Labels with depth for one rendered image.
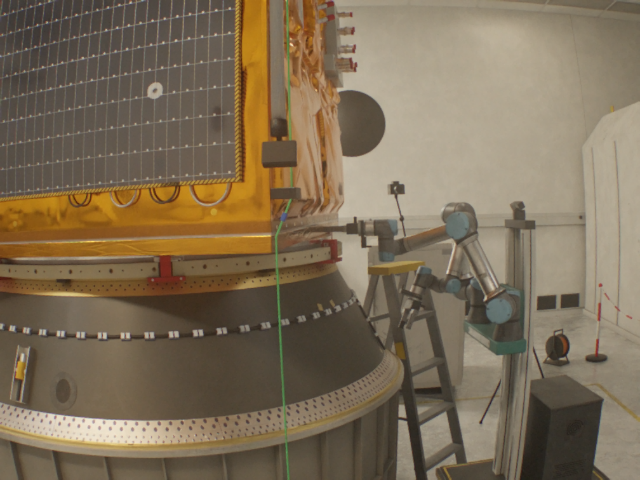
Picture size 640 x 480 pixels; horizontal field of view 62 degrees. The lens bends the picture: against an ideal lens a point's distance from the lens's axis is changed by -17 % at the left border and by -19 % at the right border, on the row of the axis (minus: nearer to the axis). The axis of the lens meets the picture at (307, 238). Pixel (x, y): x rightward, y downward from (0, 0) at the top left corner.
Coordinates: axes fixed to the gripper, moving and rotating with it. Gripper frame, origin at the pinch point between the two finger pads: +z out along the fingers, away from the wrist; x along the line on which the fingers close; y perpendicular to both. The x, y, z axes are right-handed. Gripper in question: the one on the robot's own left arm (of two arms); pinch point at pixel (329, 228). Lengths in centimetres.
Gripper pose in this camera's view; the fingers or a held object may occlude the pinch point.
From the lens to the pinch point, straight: 297.5
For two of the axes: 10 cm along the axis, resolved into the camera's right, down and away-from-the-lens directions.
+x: -1.4, 0.5, -9.9
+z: -9.9, 0.3, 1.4
